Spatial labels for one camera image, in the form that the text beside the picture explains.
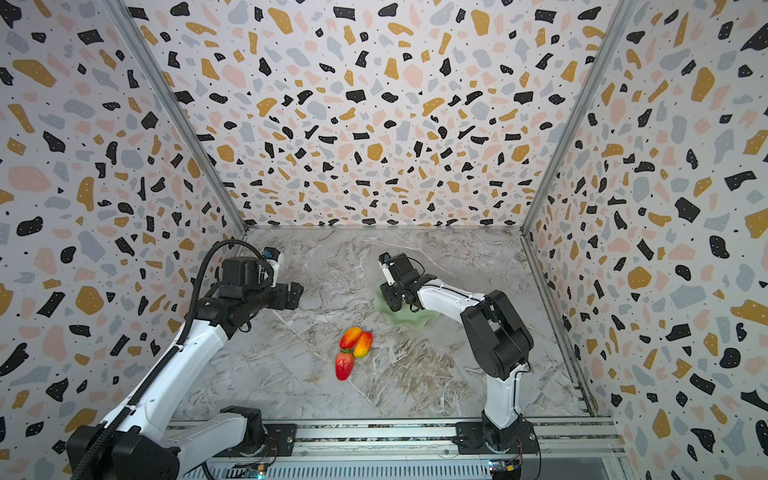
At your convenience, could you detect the orange yellow fake mango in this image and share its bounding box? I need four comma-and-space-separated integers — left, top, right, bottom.
353, 331, 373, 359

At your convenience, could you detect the red orange fake mango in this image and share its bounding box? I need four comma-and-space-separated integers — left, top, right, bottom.
339, 327, 363, 350

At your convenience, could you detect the red fake strawberry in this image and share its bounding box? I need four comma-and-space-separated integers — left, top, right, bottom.
335, 351, 355, 381

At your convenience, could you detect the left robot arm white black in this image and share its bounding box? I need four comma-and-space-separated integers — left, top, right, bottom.
66, 247, 303, 479

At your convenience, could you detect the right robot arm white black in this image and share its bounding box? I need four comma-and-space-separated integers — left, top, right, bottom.
379, 252, 534, 452

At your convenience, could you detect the light green wavy fruit bowl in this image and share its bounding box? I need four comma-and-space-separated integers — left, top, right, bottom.
374, 286, 440, 330

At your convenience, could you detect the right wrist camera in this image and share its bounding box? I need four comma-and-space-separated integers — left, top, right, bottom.
378, 252, 398, 285

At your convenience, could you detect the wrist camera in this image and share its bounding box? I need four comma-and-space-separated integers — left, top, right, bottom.
263, 247, 282, 276
378, 252, 398, 285

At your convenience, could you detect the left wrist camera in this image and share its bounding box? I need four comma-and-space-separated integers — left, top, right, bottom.
263, 247, 282, 276

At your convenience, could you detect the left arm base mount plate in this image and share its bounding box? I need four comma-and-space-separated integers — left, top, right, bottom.
218, 423, 298, 460

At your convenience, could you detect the black corrugated cable conduit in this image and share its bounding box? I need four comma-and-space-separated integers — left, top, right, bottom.
68, 238, 274, 480

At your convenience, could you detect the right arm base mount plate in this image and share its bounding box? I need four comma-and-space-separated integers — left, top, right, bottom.
452, 419, 540, 455

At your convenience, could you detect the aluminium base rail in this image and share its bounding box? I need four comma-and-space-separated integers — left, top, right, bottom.
185, 417, 634, 479

